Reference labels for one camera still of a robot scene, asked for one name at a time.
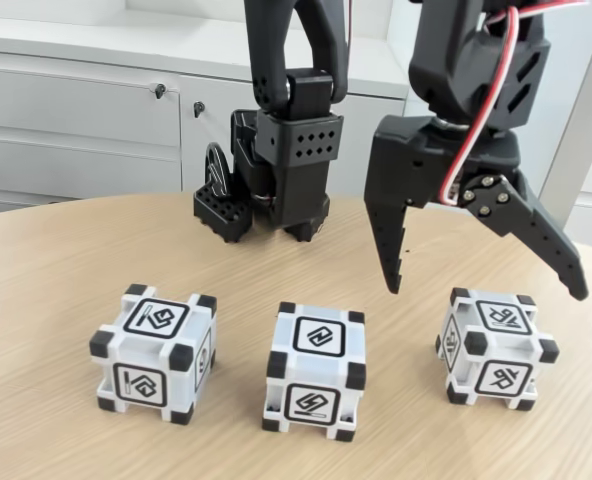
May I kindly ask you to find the white cube with ribbon symbol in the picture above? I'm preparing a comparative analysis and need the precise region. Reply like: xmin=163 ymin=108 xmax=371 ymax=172
xmin=434 ymin=287 xmax=561 ymax=414

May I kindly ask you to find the white cube with bolt symbol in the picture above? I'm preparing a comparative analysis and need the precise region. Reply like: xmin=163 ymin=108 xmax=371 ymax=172
xmin=260 ymin=301 xmax=367 ymax=444

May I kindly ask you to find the white cube with house symbol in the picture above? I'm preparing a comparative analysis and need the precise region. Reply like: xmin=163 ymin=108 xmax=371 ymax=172
xmin=89 ymin=283 xmax=218 ymax=427

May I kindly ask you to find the grey window frame post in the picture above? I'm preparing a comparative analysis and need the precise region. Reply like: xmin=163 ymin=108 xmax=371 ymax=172
xmin=539 ymin=0 xmax=592 ymax=204

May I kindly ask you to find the red white servo cable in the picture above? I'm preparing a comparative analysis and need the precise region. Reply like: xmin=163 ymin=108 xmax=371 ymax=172
xmin=438 ymin=0 xmax=592 ymax=207

